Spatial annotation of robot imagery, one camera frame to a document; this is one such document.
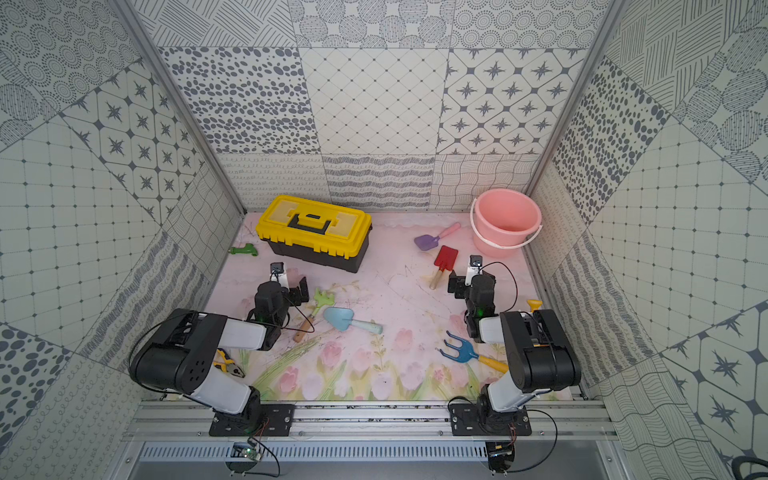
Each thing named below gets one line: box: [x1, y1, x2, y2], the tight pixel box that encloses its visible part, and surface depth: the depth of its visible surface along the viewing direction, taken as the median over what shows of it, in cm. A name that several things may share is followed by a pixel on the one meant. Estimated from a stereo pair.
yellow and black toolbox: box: [255, 194, 373, 273], surface depth 96 cm
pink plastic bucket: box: [470, 188, 543, 257], surface depth 101 cm
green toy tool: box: [228, 243, 259, 257], surface depth 109 cm
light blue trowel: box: [324, 307, 383, 335], surface depth 93 cm
